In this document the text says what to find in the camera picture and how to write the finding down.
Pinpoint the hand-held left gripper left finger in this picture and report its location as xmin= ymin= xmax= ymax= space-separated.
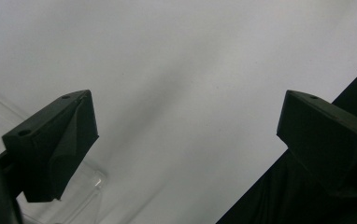
xmin=2 ymin=89 xmax=100 ymax=203

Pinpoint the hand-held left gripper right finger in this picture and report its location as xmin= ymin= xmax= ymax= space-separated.
xmin=276 ymin=90 xmax=357 ymax=199

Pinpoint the clear plastic tray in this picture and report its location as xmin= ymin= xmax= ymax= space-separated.
xmin=0 ymin=82 xmax=107 ymax=224

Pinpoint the dark cloth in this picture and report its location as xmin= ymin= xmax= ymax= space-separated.
xmin=215 ymin=57 xmax=357 ymax=224

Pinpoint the white board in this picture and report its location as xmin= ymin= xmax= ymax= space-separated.
xmin=0 ymin=0 xmax=357 ymax=224

